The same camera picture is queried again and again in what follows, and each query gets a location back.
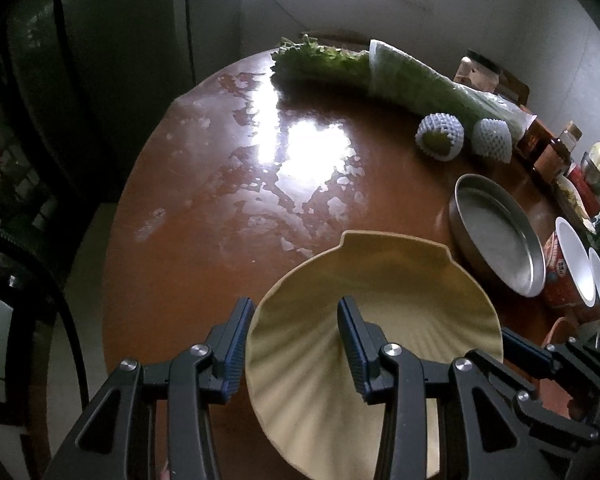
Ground round metal pan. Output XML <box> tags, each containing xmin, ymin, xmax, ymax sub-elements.
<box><xmin>449</xmin><ymin>174</ymin><xmax>545</xmax><ymax>298</ymax></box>

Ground yellow shell-shaped plate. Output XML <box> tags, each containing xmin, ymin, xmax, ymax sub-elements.
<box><xmin>246</xmin><ymin>231</ymin><xmax>503</xmax><ymax>479</ymax></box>

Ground red paper noodle bowl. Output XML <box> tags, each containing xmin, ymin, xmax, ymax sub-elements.
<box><xmin>542</xmin><ymin>217</ymin><xmax>596</xmax><ymax>309</ymax></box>

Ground red package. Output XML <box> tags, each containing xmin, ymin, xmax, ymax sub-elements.
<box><xmin>567</xmin><ymin>162</ymin><xmax>600</xmax><ymax>217</ymax></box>

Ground dish with food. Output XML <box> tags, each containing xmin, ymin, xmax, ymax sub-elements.
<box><xmin>556</xmin><ymin>176</ymin><xmax>595</xmax><ymax>234</ymax></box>

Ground brown sauce bottle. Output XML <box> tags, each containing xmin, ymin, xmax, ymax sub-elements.
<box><xmin>533</xmin><ymin>122</ymin><xmax>582</xmax><ymax>183</ymax></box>

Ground yellow-lid metal container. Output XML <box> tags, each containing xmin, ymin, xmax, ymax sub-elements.
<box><xmin>581</xmin><ymin>142</ymin><xmax>600</xmax><ymax>195</ymax></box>

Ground orange sauce jar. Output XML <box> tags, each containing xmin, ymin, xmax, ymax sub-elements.
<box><xmin>515</xmin><ymin>117</ymin><xmax>554</xmax><ymax>164</ymax></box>

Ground fruit in white foam net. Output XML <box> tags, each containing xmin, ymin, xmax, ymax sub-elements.
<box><xmin>415</xmin><ymin>113</ymin><xmax>465</xmax><ymax>162</ymax></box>

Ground wooden chair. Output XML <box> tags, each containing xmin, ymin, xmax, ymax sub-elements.
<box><xmin>494</xmin><ymin>68</ymin><xmax>530</xmax><ymax>106</ymax></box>

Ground wrapped napa cabbage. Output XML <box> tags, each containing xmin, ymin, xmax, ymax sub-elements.
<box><xmin>368</xmin><ymin>39</ymin><xmax>535</xmax><ymax>142</ymax></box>

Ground green leafy lettuce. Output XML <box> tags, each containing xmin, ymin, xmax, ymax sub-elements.
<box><xmin>271</xmin><ymin>35</ymin><xmax>370</xmax><ymax>87</ymax></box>

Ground dark refrigerator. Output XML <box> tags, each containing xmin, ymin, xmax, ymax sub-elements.
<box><xmin>9</xmin><ymin>0</ymin><xmax>196</xmax><ymax>172</ymax></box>

